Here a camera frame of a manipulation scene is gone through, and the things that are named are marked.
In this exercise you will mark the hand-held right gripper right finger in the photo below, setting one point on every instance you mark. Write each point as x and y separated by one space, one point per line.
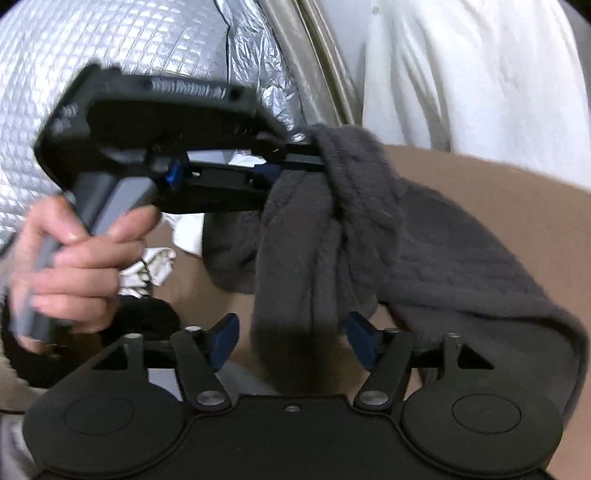
360 339

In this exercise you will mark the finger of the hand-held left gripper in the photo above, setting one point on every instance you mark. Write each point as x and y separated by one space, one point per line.
300 159
221 189

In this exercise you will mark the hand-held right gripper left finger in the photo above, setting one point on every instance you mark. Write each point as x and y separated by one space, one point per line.
226 341

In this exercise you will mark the dark grey knitted sweater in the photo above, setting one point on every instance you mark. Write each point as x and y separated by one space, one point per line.
415 240

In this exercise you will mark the person's left hand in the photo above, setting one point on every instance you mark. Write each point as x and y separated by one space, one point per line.
83 272

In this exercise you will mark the silver quilted foil sheet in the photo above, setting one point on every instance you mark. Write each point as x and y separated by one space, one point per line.
115 41

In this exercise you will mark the black cloth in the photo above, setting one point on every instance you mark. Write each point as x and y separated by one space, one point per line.
147 318

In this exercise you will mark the white printed cloth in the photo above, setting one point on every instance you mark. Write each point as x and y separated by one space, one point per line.
147 272

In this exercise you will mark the beige curtain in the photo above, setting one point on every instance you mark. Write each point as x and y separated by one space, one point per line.
300 46

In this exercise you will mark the white curtain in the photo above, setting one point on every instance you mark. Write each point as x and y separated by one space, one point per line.
461 69

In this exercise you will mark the light grey cloth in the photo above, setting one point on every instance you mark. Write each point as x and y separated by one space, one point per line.
14 443

